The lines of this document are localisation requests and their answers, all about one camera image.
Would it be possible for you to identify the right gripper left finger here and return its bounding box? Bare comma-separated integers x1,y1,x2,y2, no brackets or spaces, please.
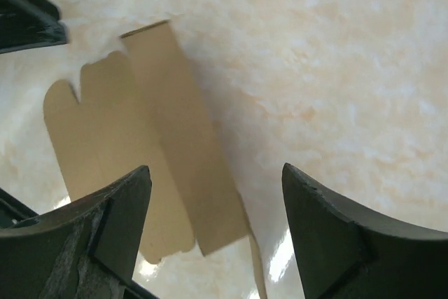
1,166,153,298

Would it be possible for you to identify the brown cardboard box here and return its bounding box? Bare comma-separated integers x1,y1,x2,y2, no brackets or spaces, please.
43,20,266,298

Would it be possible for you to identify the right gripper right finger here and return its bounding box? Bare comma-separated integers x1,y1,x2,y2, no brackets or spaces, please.
281,163,447,299

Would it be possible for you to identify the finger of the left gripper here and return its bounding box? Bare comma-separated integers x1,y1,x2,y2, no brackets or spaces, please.
1,0,69,54

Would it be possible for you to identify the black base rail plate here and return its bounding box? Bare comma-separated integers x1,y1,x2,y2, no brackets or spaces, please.
0,188,38,228

